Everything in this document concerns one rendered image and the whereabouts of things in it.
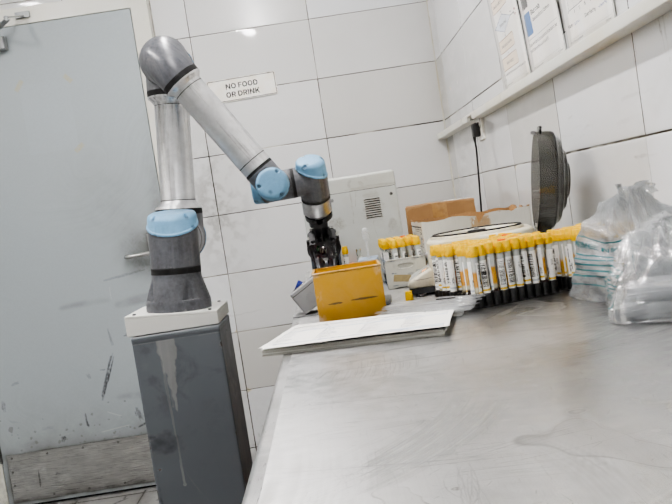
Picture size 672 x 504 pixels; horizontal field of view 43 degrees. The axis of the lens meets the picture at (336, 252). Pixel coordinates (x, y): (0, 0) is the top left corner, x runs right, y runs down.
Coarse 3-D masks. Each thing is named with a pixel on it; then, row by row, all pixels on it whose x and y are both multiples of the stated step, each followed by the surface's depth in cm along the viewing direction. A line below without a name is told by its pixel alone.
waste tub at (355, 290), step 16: (320, 272) 174; (336, 272) 162; (352, 272) 162; (368, 272) 162; (320, 288) 162; (336, 288) 162; (352, 288) 162; (368, 288) 162; (320, 304) 162; (336, 304) 162; (352, 304) 162; (368, 304) 162; (384, 304) 162; (320, 320) 162; (336, 320) 162
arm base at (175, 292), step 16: (160, 272) 195; (176, 272) 194; (192, 272) 196; (160, 288) 194; (176, 288) 194; (192, 288) 196; (160, 304) 194; (176, 304) 193; (192, 304) 194; (208, 304) 198
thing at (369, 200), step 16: (352, 176) 243; (368, 176) 243; (384, 176) 243; (336, 192) 243; (352, 192) 243; (368, 192) 243; (384, 192) 243; (336, 208) 243; (352, 208) 243; (368, 208) 244; (384, 208) 244; (336, 224) 244; (352, 224) 244; (368, 224) 244; (384, 224) 244; (400, 224) 244; (352, 240) 244; (368, 240) 244; (352, 256) 244
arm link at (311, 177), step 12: (312, 156) 212; (300, 168) 209; (312, 168) 209; (324, 168) 211; (300, 180) 210; (312, 180) 210; (324, 180) 212; (300, 192) 212; (312, 192) 212; (324, 192) 213; (312, 204) 214
